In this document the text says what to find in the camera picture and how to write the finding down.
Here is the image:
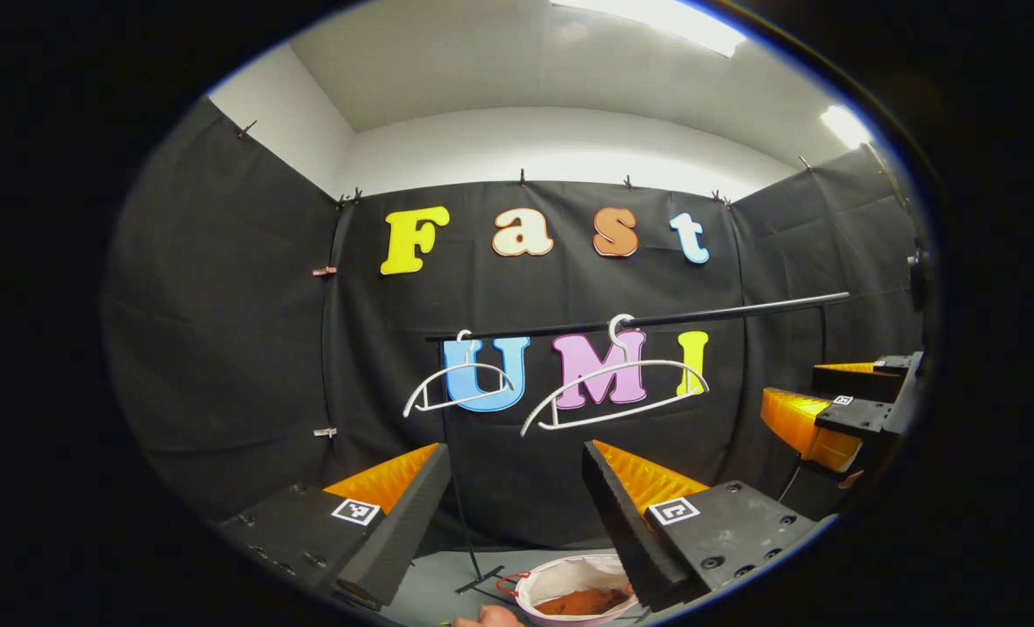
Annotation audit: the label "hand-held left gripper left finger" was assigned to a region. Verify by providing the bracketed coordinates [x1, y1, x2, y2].
[214, 442, 452, 609]

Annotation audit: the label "pink white laundry hamper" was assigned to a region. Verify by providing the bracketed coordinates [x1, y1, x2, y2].
[495, 553, 644, 627]

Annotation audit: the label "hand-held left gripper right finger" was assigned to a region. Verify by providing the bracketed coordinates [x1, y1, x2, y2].
[581, 439, 820, 613]

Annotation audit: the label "row of black cloth clips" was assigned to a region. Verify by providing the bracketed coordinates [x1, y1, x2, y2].
[236, 120, 812, 210]

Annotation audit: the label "black backdrop cloth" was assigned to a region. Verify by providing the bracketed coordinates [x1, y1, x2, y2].
[103, 96, 927, 554]

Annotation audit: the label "black clothes rack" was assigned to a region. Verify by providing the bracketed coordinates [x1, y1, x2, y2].
[423, 292, 852, 621]

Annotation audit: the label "black tripod stand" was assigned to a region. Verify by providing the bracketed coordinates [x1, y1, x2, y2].
[865, 144, 934, 354]

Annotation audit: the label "white plastic hanger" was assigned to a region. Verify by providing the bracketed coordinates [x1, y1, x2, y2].
[403, 329, 516, 419]
[520, 313, 711, 438]

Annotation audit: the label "orange corduroy jacket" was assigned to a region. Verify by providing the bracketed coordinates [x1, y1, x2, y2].
[534, 588, 631, 617]

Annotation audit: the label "ceiling light panel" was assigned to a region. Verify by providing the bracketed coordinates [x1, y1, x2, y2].
[551, 0, 748, 57]
[820, 104, 873, 149]

